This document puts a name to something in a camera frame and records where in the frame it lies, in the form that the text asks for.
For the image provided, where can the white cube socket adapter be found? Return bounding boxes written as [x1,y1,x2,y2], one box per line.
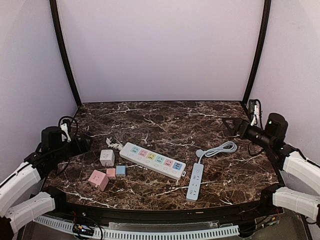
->
[99,149,115,167]

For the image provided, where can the small pink charger plug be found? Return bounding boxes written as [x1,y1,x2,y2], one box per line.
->
[106,168,116,180]

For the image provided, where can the small blue charger plug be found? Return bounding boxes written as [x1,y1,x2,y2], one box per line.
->
[115,165,127,178]

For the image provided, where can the white multicolour power strip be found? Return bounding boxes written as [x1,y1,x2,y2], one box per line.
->
[106,137,186,181]

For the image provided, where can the light blue power strip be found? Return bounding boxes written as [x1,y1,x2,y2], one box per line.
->
[186,141,238,202]

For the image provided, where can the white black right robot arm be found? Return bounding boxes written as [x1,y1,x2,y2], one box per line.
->
[222,113,320,224]

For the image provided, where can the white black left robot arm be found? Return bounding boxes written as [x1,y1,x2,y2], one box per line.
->
[0,124,93,240]

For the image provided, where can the pink cube socket adapter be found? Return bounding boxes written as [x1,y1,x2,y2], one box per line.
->
[88,170,109,192]

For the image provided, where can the small green circuit board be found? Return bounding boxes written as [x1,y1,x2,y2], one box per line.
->
[72,224,94,236]

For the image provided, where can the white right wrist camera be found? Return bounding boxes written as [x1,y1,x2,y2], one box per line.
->
[250,104,260,126]

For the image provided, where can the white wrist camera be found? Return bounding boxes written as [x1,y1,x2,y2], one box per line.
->
[250,104,260,126]
[59,123,70,142]

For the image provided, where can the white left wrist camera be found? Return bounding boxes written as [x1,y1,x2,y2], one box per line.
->
[59,123,70,142]

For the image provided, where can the white slotted cable duct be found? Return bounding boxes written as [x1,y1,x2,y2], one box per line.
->
[34,215,240,240]

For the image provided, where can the black front table rail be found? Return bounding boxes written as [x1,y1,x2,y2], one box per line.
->
[50,201,262,226]

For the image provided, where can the right black frame post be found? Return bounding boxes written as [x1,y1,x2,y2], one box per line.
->
[241,0,272,106]

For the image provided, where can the black frame post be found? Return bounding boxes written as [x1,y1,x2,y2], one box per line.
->
[241,0,272,106]
[49,0,82,108]

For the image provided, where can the left black frame post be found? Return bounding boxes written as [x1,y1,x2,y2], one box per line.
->
[49,0,82,108]

